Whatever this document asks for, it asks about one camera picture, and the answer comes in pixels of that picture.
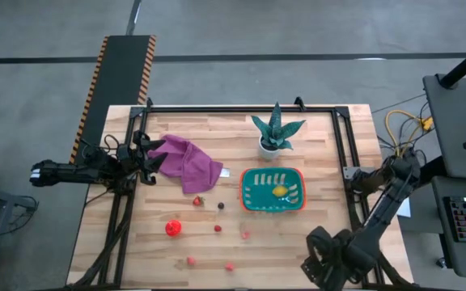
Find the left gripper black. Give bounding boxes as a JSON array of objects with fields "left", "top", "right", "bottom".
[{"left": 117, "top": 129, "right": 169, "bottom": 186}]

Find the teal basket orange rim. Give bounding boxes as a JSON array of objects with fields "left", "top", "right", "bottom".
[{"left": 239, "top": 167, "right": 307, "bottom": 214}]

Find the grey desk with keyboard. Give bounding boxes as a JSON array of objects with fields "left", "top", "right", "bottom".
[{"left": 430, "top": 175, "right": 466, "bottom": 280}]

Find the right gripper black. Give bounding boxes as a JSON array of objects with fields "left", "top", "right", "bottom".
[{"left": 300, "top": 225, "right": 358, "bottom": 291}]

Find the coiled yellow cable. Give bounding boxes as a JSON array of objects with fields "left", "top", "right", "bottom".
[{"left": 384, "top": 109, "right": 435, "bottom": 158}]

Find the black aluminium table frame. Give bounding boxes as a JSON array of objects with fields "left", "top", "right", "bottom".
[{"left": 67, "top": 95, "right": 412, "bottom": 291}]

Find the white plant pot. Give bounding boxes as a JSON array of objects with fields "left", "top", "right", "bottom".
[{"left": 258, "top": 136, "right": 282, "bottom": 162}]

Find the purple cloth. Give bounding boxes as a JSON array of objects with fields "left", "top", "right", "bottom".
[{"left": 147, "top": 134, "right": 224, "bottom": 195}]

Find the white paper sheet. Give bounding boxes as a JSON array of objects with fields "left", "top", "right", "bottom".
[{"left": 397, "top": 196, "right": 413, "bottom": 218}]

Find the black pole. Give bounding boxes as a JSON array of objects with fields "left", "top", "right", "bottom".
[{"left": 438, "top": 38, "right": 466, "bottom": 89}]

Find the black hazard striped ramp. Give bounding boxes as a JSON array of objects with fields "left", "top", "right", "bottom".
[{"left": 69, "top": 35, "right": 157, "bottom": 165}]

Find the red toy apple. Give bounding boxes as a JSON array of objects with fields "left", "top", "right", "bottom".
[{"left": 164, "top": 219, "right": 183, "bottom": 238}]

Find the green snake plant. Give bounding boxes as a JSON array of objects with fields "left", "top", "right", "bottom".
[{"left": 251, "top": 101, "right": 307, "bottom": 151}]

